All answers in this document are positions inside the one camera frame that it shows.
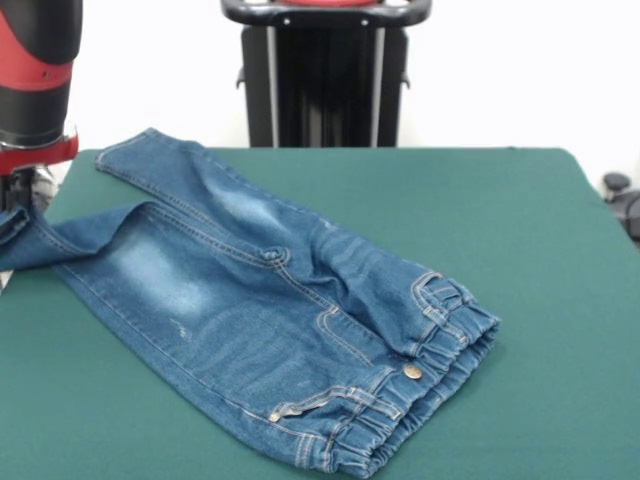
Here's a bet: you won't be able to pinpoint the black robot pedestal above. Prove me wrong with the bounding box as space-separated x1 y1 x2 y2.
219 0 434 150

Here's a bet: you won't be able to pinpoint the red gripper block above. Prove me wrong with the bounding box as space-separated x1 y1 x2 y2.
0 125 81 177

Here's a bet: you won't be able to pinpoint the dark green table cloth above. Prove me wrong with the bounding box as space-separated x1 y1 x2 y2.
0 146 640 480

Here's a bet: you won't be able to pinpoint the blue denim jeans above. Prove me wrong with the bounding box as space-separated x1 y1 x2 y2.
0 127 503 479

